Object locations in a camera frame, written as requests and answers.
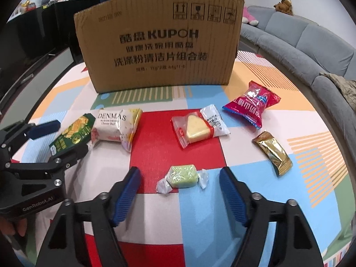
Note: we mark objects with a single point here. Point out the magenta snack packet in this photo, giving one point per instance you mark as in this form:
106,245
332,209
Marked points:
250,105

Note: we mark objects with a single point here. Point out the clear-wrapped yellow wedge cake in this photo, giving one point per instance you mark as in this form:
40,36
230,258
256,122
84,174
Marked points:
196,128

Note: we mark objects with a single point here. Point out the dark green snack packet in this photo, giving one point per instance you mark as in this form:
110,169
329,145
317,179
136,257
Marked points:
73,133

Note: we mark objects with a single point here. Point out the gold ornament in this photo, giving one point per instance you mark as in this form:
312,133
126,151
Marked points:
25,3

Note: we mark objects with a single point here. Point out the grey television cabinet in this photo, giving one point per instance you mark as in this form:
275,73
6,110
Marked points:
55,66

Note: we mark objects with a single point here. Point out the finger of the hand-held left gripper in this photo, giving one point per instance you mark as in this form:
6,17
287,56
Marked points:
72,155
44,129

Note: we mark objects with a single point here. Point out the black upright piano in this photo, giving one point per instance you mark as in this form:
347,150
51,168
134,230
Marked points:
69,30

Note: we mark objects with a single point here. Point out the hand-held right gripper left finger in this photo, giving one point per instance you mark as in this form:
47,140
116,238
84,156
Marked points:
126,197

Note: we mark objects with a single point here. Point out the brown cardboard box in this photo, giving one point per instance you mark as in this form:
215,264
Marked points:
155,69

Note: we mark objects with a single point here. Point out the black flat television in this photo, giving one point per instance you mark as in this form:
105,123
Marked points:
27,39

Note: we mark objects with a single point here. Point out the brown plush toy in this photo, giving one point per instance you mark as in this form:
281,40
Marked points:
283,7

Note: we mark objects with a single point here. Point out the slim gold snack packet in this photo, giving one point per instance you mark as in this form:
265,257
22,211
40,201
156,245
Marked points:
274,153

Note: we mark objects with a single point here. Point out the grey corner sofa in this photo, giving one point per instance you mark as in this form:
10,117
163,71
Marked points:
306,47

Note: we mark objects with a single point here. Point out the clear-wrapped green candy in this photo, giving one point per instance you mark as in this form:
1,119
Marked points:
182,178

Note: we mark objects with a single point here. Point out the pink plush toy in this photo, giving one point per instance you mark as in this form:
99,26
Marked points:
249,18

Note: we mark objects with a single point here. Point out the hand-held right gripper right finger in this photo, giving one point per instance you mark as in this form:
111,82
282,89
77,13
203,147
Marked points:
233,197

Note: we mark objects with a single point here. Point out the person's left hand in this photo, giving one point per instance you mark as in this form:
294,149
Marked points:
14,226

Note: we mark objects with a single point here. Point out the small red box toy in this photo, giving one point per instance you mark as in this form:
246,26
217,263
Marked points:
31,7

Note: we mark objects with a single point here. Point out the white snack packet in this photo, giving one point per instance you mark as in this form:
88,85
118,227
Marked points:
114,125

